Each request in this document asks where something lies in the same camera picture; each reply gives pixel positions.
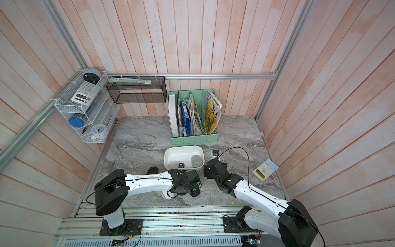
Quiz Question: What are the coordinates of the large black Lecoo mouse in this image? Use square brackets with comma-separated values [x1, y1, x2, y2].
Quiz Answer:
[189, 188, 201, 197]

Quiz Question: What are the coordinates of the white computer mouse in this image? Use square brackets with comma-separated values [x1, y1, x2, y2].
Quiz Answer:
[161, 191, 172, 200]

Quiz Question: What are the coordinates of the white plastic storage box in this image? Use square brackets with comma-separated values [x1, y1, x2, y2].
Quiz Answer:
[164, 146, 205, 171]

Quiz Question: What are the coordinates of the small black Lecoo mouse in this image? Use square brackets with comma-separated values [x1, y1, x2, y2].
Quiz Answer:
[147, 166, 158, 175]

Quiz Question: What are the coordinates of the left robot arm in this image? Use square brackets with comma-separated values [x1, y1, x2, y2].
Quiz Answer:
[93, 169, 201, 231]

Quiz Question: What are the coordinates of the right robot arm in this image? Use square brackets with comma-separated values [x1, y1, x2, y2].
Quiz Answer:
[204, 158, 319, 247]

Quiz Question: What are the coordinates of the grey computer mouse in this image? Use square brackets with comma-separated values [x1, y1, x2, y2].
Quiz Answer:
[191, 155, 203, 168]

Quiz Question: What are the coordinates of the grey papers bundle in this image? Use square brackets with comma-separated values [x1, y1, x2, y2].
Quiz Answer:
[185, 93, 206, 136]

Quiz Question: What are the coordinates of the small yellow calculator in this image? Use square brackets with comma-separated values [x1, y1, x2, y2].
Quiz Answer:
[253, 158, 279, 182]

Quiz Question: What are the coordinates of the green plastic file organizer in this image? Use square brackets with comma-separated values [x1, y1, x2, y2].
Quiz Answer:
[167, 89, 219, 146]

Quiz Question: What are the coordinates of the blue folder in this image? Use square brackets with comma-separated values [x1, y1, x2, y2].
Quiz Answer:
[181, 101, 192, 136]

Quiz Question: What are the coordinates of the yellow comic magazine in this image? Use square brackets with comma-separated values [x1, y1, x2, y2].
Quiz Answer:
[204, 90, 222, 134]

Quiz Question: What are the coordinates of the white binder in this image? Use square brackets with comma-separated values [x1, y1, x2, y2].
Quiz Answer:
[168, 94, 179, 137]

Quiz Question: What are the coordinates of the blue round lid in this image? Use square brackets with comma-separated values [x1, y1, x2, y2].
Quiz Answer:
[68, 115, 85, 128]

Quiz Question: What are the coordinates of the white desk calculator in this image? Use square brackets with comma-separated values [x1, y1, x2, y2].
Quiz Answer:
[71, 81, 100, 106]

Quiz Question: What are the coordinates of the round black white speaker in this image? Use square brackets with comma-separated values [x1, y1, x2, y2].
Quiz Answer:
[83, 68, 101, 85]

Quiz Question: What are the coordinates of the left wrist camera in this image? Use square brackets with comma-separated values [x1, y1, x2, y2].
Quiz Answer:
[178, 163, 185, 170]

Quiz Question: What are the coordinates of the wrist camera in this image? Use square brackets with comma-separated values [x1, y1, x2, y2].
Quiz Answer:
[178, 163, 185, 170]
[212, 150, 220, 158]

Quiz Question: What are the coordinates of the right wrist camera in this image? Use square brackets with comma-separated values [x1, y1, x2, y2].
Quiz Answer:
[212, 150, 220, 158]

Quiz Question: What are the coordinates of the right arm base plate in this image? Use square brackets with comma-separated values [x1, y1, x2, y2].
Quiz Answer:
[222, 206, 262, 233]

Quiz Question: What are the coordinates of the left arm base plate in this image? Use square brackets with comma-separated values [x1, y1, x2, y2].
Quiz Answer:
[99, 219, 143, 236]

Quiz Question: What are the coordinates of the black wire mesh basket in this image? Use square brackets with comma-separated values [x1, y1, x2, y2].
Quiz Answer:
[106, 76, 167, 104]

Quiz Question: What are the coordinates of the white wire wall shelf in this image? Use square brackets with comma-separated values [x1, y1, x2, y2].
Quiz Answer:
[55, 70, 119, 144]

